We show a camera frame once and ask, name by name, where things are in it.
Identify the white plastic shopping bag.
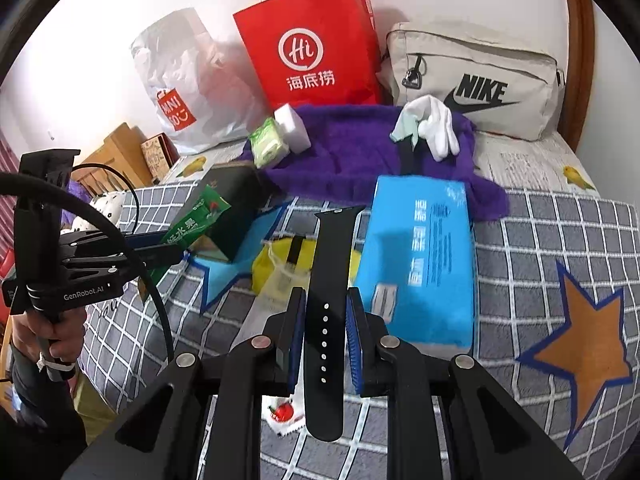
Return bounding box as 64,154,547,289
129,7,272,157

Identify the dark green tin box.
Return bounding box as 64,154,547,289
192,162,274,264

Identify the white sponge block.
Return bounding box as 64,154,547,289
274,102,311,155

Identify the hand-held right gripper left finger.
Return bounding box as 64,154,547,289
62,287,308,480

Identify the beige canvas bag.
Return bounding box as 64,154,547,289
376,20,569,142

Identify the white glove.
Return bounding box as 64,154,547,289
402,95,461,162

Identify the white packet with red fruit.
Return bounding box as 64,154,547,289
263,393,307,437

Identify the white plush with black dots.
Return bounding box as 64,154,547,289
90,192,126,229

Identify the light wooden bed frame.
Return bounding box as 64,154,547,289
75,122,154,197

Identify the red paper carrier bag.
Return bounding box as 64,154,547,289
232,0,387,112

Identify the thin black cable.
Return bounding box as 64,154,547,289
72,163,142,237

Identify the black watch strap with holes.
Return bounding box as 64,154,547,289
304,205,366,444

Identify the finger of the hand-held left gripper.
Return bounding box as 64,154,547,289
119,230,169,250
124,245,186,272

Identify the purple towel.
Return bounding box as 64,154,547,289
242,102,511,224

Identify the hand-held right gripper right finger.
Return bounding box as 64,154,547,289
345,286,583,480

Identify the light green cloth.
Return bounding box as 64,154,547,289
389,112,426,144

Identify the person's left forearm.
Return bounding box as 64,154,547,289
7,345,83,427

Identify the blue tissue pack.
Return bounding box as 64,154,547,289
354,175,476,357

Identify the red striped cloth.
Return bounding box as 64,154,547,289
0,139,22,197

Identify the grey checked blanket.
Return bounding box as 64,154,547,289
80,180,640,480

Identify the green snack packet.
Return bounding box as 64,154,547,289
144,185,231,302

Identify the yellow mesh pouch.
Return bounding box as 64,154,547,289
251,237,364,307

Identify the brown wooden frame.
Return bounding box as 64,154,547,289
560,0,596,154

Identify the green wet wipes pack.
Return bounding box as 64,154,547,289
249,117,290,169

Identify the patterned book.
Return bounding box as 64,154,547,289
140,132,179,181

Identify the person's left hand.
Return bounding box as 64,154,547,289
22,307,89,364

